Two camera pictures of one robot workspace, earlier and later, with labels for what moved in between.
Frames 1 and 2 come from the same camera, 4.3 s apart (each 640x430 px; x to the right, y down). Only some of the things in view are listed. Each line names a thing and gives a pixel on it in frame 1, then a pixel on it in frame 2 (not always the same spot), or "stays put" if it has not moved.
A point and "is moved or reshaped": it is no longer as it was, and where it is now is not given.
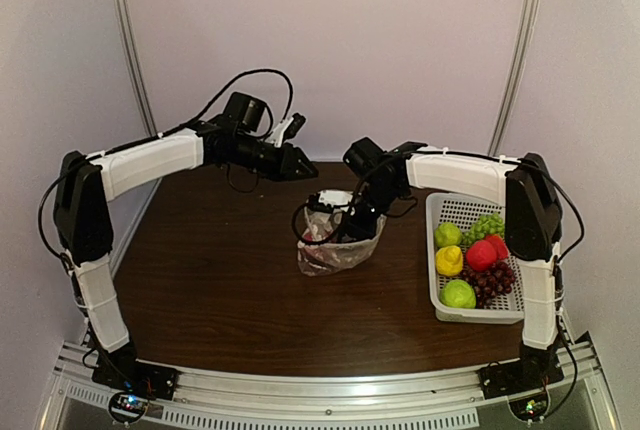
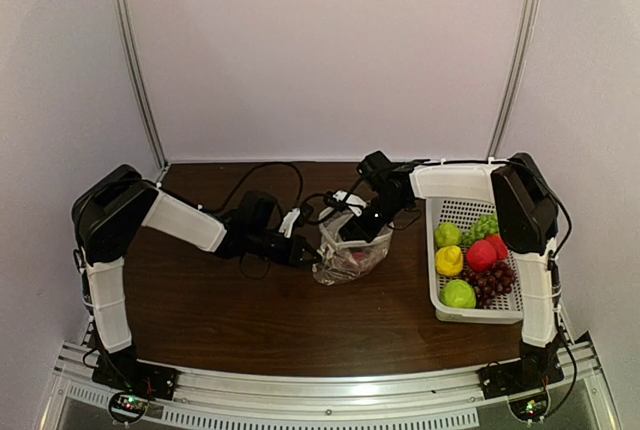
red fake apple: (500, 246) stays put
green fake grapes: (485, 224) stays put
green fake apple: (458, 294) stays put
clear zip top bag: (319, 251) is moved or reshaped
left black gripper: (285, 162) → (293, 250)
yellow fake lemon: (449, 260) stays put
